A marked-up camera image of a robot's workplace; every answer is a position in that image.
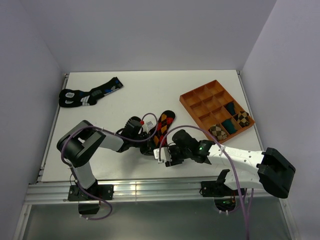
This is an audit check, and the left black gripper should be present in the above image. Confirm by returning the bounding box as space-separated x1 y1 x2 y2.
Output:
130 132 157 156

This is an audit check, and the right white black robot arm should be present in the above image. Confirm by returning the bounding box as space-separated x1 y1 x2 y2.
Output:
159 129 296 199

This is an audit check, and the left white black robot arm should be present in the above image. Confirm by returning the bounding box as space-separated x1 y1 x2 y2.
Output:
56 116 157 200

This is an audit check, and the black white striped sock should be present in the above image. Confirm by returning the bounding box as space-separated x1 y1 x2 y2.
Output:
121 116 142 138

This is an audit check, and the brown argyle rolled sock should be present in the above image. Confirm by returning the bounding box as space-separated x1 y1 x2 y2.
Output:
209 124 228 141
236 111 250 128

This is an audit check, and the orange compartment tray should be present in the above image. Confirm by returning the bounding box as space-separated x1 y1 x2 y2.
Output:
179 80 255 144

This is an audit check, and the dark teal rolled sock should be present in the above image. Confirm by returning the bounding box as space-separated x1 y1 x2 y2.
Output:
224 102 236 116

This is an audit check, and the black blue sport sock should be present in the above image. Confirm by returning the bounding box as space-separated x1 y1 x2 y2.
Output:
58 77 124 108

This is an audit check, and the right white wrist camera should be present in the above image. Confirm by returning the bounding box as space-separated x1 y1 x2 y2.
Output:
153 147 172 164

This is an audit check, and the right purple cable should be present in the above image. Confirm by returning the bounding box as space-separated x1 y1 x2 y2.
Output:
158 124 256 240

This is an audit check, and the purple cable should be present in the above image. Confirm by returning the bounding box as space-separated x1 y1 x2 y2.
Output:
61 112 160 221
158 124 256 240

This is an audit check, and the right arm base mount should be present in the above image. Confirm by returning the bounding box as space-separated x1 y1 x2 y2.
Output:
199 180 239 198

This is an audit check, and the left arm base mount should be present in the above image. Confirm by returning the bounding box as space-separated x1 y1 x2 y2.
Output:
67 184 114 202

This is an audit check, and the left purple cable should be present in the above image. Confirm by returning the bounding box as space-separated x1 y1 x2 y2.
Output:
61 112 160 221

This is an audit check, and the aluminium frame rail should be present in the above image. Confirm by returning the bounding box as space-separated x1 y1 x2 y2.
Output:
14 71 301 240

